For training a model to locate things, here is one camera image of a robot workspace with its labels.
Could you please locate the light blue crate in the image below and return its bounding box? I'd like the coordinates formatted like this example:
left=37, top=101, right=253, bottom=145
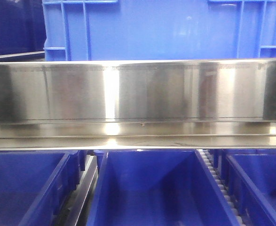
left=42, top=0, right=276, bottom=61

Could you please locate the dark blue bin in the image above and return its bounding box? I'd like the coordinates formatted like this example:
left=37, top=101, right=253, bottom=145
left=87, top=149, right=239, bottom=226
left=208, top=149, right=276, bottom=226
left=0, top=150, right=87, bottom=226

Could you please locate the stainless steel shelf front rail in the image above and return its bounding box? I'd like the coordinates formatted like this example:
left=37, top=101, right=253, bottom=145
left=0, top=58, right=276, bottom=150

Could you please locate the white roller track strip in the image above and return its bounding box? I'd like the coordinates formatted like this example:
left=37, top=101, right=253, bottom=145
left=197, top=149, right=245, bottom=226

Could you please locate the dark blue right lower bin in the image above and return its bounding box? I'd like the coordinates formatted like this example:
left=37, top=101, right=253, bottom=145
left=208, top=149, right=276, bottom=226

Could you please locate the dark blue upper left crate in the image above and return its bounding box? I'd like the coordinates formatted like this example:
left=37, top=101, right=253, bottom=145
left=0, top=0, right=46, bottom=55

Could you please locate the steel shelf divider rail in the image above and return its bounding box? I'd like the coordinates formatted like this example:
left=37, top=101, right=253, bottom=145
left=55, top=155, right=98, bottom=226

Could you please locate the dark blue left lower bin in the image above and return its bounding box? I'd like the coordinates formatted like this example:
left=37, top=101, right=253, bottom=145
left=0, top=150, right=87, bottom=226

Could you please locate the dark blue centre lower bin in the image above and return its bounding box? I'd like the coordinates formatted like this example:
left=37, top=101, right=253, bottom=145
left=87, top=149, right=239, bottom=226

